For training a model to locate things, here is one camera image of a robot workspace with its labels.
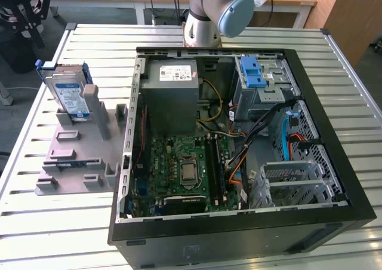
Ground black PC case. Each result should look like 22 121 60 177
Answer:
107 46 377 269

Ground RAM stick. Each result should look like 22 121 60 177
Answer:
56 159 89 167

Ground green motherboard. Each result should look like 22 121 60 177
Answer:
131 134 244 216

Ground silver CPU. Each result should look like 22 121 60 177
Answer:
181 163 196 182

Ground black RAM slot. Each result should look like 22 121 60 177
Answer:
213 134 224 203
217 134 229 203
209 134 220 204
205 134 216 204

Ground CPU socket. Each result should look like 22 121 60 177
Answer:
177 155 200 191

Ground red wire with black plug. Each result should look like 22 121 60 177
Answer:
288 133 322 152

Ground metal optical drive cage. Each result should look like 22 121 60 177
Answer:
233 54 301 122

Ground black waste bin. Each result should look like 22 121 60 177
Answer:
0 22 39 74

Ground hard disk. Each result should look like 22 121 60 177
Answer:
35 59 92 121

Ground black graphics card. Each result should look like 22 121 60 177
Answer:
162 194 207 214

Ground black wire bundle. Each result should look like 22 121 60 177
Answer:
226 99 301 169

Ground wooden cabinet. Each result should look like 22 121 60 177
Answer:
304 0 382 70

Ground blue data wire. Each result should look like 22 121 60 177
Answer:
280 110 300 162

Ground white furniture foot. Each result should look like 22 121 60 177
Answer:
0 81 13 106

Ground orange power wire bundle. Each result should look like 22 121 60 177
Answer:
227 150 250 189

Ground yellow power wires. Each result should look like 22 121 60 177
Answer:
196 78 224 123

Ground grey power supply unit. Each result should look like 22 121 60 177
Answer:
139 58 200 138

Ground grey parts rack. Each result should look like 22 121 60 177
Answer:
35 84 129 195

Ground metal disk bay cage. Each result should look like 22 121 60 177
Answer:
250 159 341 210

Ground blue plastic drive latch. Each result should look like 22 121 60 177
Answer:
240 56 269 88

